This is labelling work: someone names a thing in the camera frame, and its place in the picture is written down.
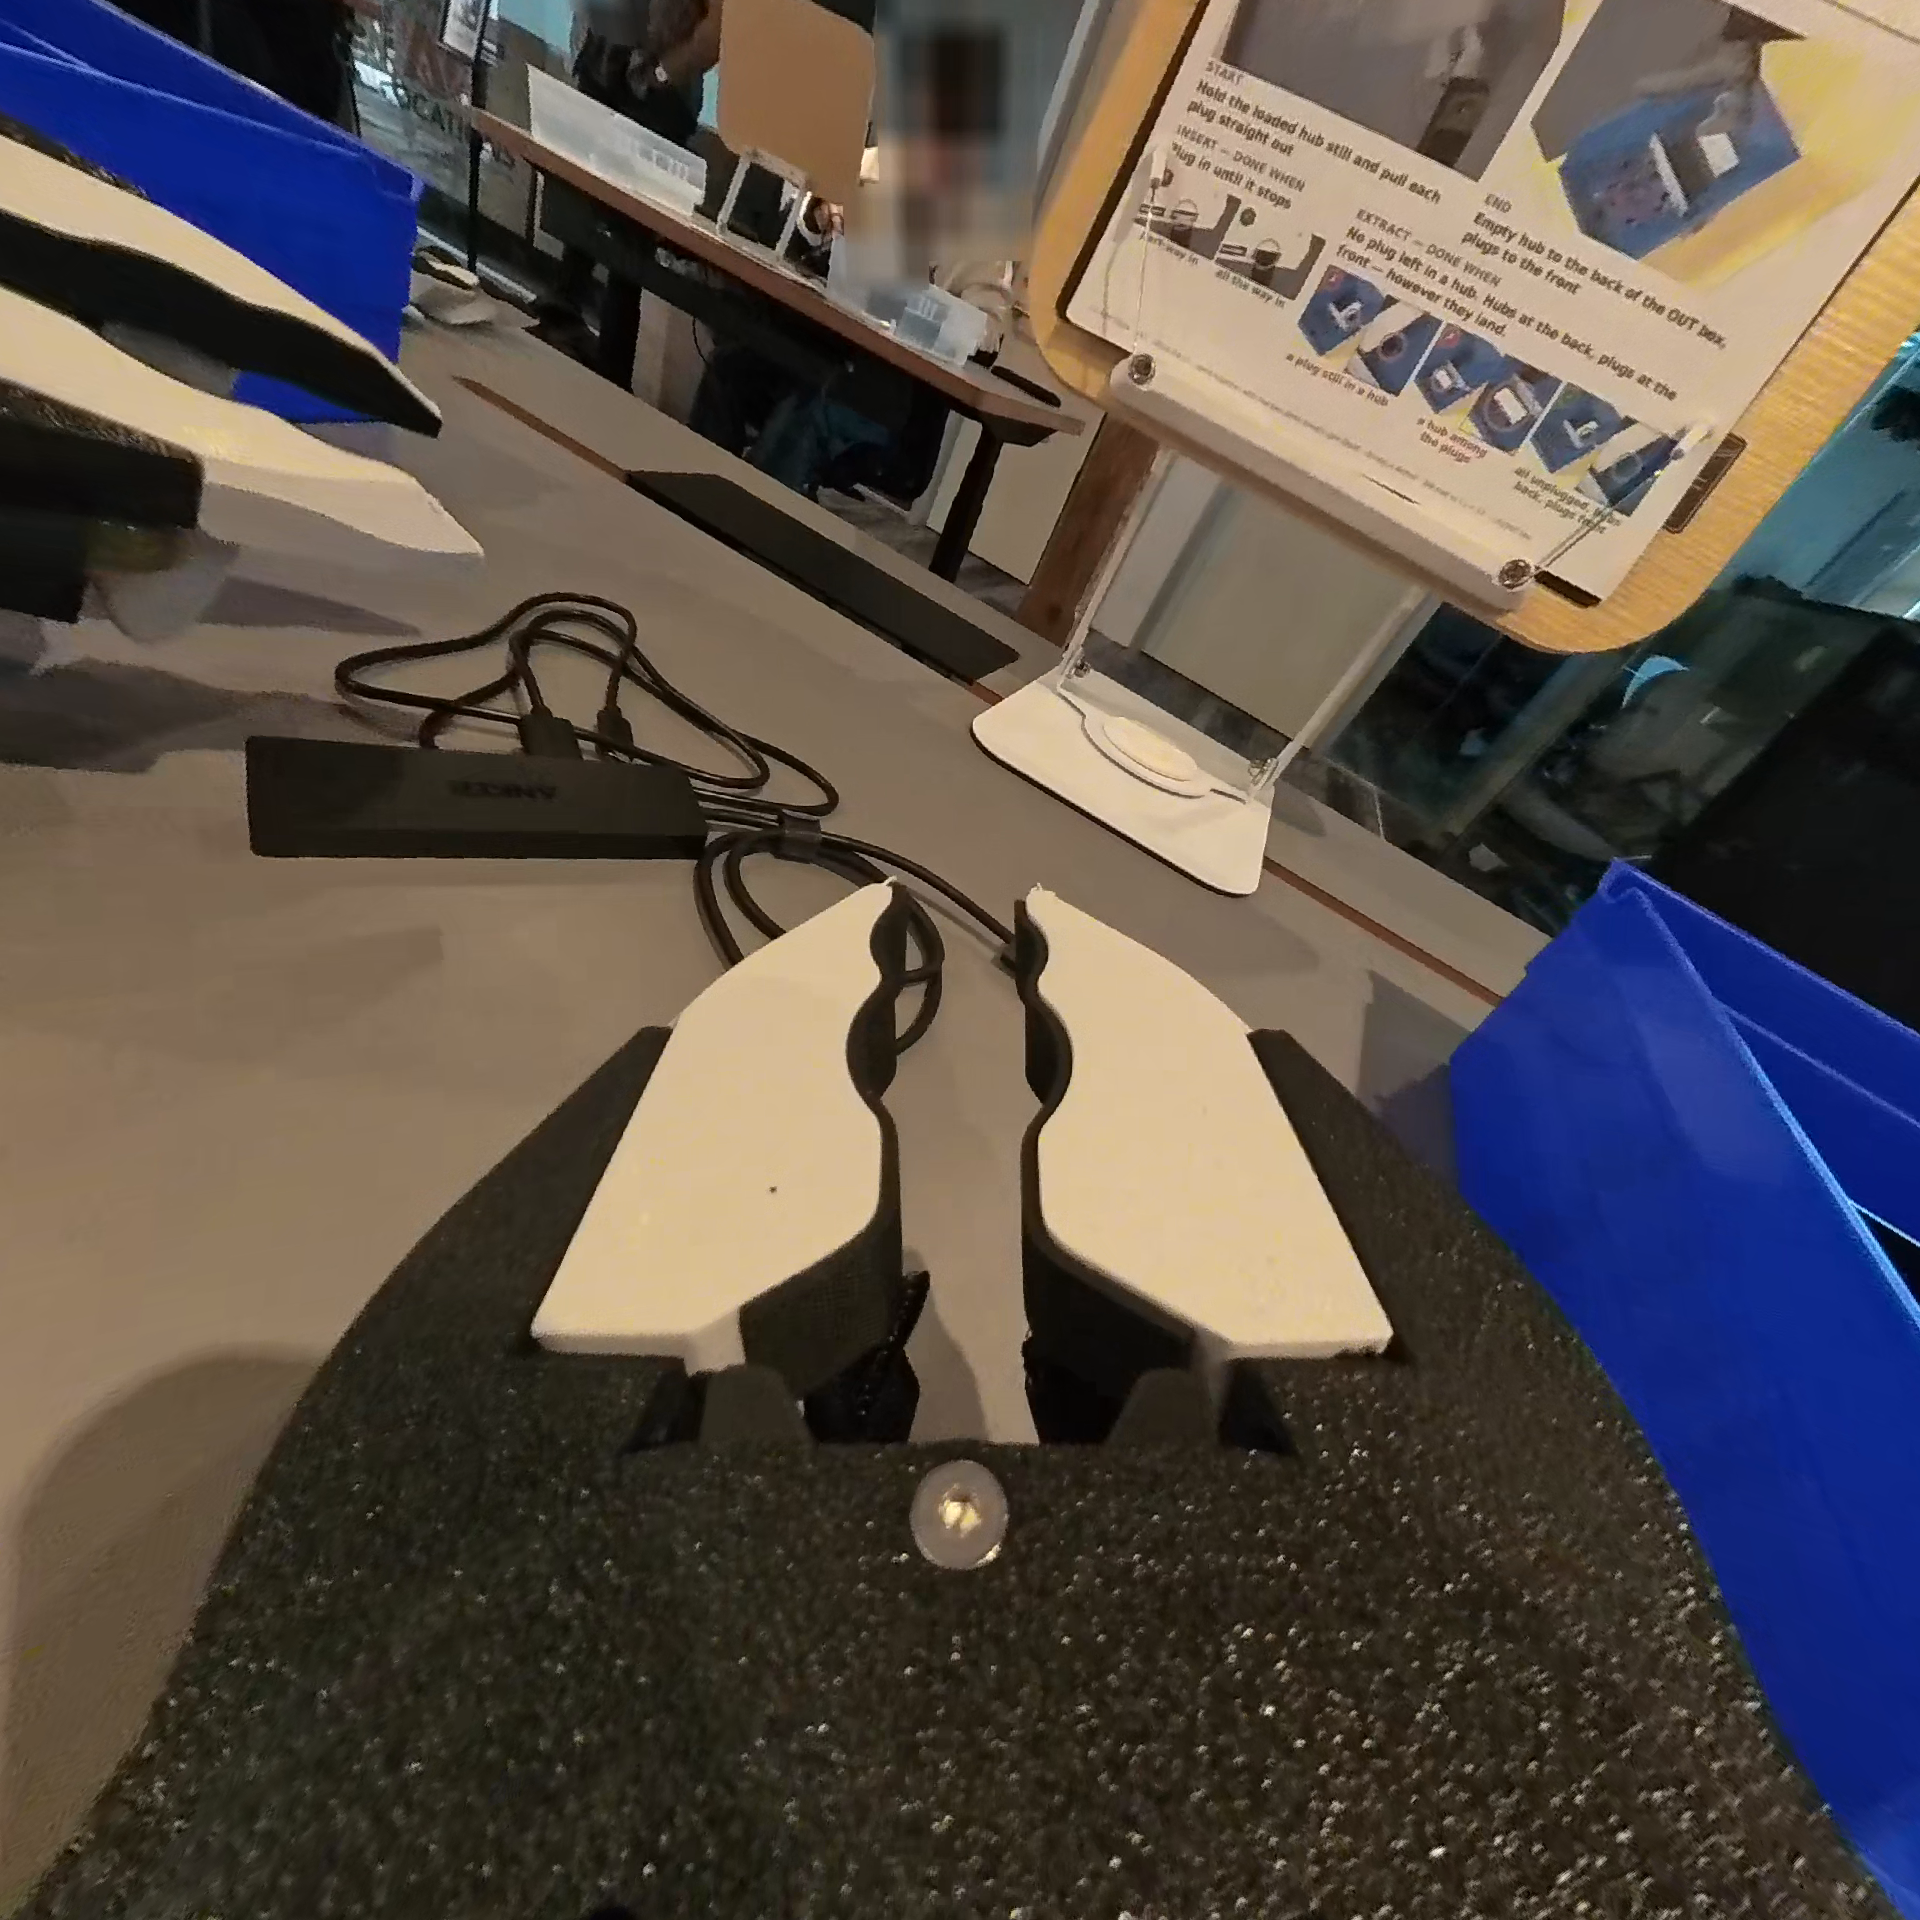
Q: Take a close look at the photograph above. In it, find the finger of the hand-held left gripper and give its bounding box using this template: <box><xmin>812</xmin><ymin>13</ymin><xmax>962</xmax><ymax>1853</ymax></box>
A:
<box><xmin>0</xmin><ymin>127</ymin><xmax>449</xmax><ymax>440</ymax></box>
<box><xmin>0</xmin><ymin>285</ymin><xmax>488</xmax><ymax>647</ymax></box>

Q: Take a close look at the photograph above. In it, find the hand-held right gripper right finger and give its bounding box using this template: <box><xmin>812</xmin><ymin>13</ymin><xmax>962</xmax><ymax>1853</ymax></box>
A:
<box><xmin>1013</xmin><ymin>892</ymin><xmax>1412</xmax><ymax>1439</ymax></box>

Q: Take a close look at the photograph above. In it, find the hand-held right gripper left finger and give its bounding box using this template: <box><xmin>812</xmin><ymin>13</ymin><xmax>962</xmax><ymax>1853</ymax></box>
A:
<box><xmin>530</xmin><ymin>883</ymin><xmax>932</xmax><ymax>1439</ymax></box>

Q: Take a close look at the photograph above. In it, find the black usb cable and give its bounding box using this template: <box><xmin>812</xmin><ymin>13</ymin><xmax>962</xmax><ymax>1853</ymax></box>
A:
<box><xmin>335</xmin><ymin>595</ymin><xmax>633</xmax><ymax>751</ymax></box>
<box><xmin>511</xmin><ymin>595</ymin><xmax>841</xmax><ymax>824</ymax></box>

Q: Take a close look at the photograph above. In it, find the blue plastic bin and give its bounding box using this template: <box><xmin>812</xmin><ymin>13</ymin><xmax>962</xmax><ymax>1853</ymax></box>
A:
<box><xmin>0</xmin><ymin>0</ymin><xmax>424</xmax><ymax>422</ymax></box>
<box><xmin>1447</xmin><ymin>856</ymin><xmax>1920</xmax><ymax>1907</ymax></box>

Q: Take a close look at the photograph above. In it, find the black hub cable with strap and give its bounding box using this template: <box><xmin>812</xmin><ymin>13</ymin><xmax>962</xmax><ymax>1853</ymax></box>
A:
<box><xmin>692</xmin><ymin>808</ymin><xmax>1037</xmax><ymax>1073</ymax></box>

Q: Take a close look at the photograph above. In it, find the black usb hub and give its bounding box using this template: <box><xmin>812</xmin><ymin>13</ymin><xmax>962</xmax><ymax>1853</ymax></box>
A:
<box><xmin>244</xmin><ymin>732</ymin><xmax>706</xmax><ymax>860</ymax></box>

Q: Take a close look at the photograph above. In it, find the clear plastic container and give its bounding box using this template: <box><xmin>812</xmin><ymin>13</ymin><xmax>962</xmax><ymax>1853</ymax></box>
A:
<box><xmin>884</xmin><ymin>285</ymin><xmax>1000</xmax><ymax>361</ymax></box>
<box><xmin>527</xmin><ymin>67</ymin><xmax>706</xmax><ymax>190</ymax></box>

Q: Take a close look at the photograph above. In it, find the black rectangular table inlay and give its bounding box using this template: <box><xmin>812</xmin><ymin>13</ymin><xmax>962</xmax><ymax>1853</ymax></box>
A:
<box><xmin>627</xmin><ymin>468</ymin><xmax>1021</xmax><ymax>684</ymax></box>

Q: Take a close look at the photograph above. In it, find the brown background table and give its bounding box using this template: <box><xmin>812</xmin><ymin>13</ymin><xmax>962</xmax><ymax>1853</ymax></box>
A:
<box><xmin>472</xmin><ymin>105</ymin><xmax>1085</xmax><ymax>577</ymax></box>

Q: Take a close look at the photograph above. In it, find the brown board on stand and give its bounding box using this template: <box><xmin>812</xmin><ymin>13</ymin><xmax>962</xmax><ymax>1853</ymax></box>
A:
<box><xmin>719</xmin><ymin>0</ymin><xmax>880</xmax><ymax>255</ymax></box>

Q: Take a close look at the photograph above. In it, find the wooden instruction board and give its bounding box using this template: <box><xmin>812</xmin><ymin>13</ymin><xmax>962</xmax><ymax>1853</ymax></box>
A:
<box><xmin>1027</xmin><ymin>0</ymin><xmax>1920</xmax><ymax>654</ymax></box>

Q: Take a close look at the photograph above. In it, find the printed instruction sheet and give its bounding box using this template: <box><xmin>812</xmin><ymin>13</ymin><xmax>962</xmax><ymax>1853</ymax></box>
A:
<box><xmin>1065</xmin><ymin>0</ymin><xmax>1808</xmax><ymax>577</ymax></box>

